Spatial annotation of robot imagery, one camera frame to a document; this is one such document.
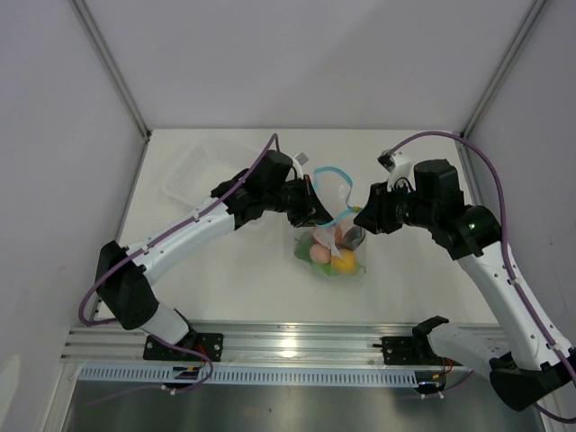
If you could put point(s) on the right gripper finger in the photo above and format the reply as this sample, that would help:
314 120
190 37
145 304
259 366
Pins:
369 221
372 203

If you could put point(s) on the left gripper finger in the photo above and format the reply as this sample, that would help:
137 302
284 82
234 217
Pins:
313 202
310 213

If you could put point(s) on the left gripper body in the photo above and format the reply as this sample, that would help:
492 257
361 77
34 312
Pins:
293 199

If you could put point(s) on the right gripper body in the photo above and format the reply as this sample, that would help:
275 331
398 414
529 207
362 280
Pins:
395 207

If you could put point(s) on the purple toy eggplant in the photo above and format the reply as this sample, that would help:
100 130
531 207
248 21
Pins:
353 238

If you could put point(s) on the orange toy pumpkin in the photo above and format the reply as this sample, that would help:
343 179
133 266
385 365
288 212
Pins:
328 237

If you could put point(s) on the green toy bell pepper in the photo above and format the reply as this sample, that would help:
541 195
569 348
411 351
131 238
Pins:
302 248

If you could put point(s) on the clear zip top bag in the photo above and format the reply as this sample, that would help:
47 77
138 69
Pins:
335 249

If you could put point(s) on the pink toy egg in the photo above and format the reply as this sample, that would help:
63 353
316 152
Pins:
320 254

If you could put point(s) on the yellow toy lemon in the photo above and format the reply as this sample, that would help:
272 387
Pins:
344 263

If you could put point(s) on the green toy bitter gourd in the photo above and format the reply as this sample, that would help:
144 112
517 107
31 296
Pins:
325 269

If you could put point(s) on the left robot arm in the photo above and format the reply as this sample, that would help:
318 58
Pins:
126 275

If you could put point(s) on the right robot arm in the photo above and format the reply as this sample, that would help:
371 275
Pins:
427 195

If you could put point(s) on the white perforated plastic basket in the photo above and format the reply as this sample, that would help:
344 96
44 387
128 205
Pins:
200 164

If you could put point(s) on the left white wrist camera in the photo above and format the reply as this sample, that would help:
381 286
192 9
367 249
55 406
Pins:
298 161

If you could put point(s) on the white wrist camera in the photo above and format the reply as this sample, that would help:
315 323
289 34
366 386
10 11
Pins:
398 166
298 161

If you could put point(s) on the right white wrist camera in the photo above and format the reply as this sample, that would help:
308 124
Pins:
398 166

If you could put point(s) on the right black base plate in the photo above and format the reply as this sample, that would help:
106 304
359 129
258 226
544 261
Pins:
408 351

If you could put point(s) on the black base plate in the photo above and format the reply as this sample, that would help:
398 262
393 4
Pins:
208 344
408 351

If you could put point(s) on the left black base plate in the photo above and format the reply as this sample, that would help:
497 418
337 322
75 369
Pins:
208 344

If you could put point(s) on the white slotted cable duct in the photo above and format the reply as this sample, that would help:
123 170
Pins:
247 375

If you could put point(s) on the aluminium mounting rail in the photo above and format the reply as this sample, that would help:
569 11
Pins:
250 344

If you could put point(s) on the right aluminium frame post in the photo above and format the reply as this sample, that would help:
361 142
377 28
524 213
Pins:
511 54

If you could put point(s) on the aluminium frame post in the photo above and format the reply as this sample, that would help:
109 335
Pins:
110 66
511 54

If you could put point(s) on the left aluminium frame post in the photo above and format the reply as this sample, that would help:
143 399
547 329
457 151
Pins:
110 66

